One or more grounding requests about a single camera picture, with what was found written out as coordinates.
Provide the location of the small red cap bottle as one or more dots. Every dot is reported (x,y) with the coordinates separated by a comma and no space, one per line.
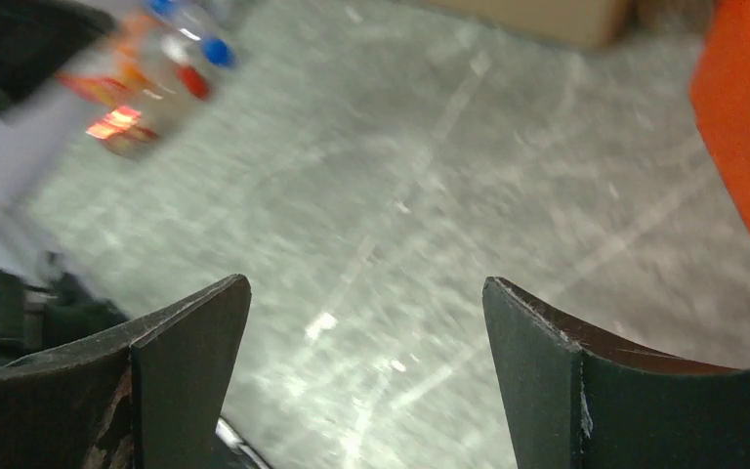
(151,115)

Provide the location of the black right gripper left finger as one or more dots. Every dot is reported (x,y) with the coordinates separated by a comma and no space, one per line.
(82,386)

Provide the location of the pepsi bottle far left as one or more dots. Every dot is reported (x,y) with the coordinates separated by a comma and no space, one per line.
(191,33)

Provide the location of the tan plastic toolbox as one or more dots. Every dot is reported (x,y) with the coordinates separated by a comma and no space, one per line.
(587,24)

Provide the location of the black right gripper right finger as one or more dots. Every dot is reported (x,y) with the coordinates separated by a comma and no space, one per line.
(578,396)

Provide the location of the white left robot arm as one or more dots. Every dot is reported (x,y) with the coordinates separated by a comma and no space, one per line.
(12,162)

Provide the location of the crushed orange label bottle left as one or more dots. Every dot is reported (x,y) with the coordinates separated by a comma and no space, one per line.
(112,71)

